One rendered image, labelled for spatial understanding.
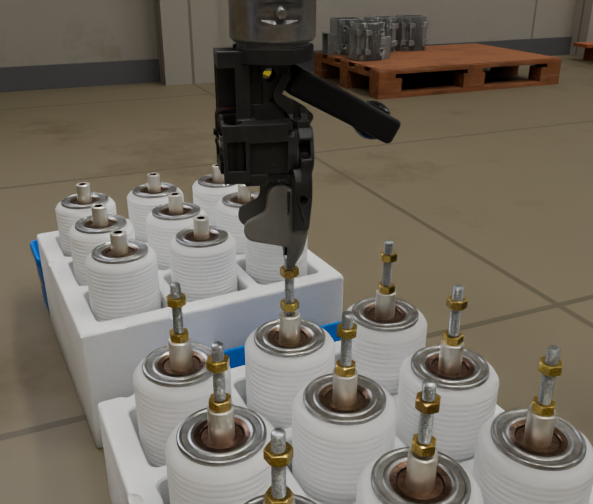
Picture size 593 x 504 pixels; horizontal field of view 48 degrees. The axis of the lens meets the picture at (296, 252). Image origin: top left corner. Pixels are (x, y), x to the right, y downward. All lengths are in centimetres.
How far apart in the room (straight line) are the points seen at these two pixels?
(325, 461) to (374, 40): 309
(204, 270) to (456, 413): 43
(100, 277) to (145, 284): 6
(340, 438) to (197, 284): 43
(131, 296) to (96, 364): 10
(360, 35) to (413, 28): 51
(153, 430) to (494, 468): 31
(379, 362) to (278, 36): 36
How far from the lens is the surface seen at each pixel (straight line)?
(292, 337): 70
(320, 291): 100
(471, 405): 65
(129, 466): 68
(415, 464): 52
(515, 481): 58
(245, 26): 58
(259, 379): 70
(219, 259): 94
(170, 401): 65
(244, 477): 56
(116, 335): 91
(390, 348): 73
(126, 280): 91
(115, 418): 74
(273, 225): 63
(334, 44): 378
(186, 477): 56
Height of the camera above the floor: 62
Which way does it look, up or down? 24 degrees down
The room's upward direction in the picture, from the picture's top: straight up
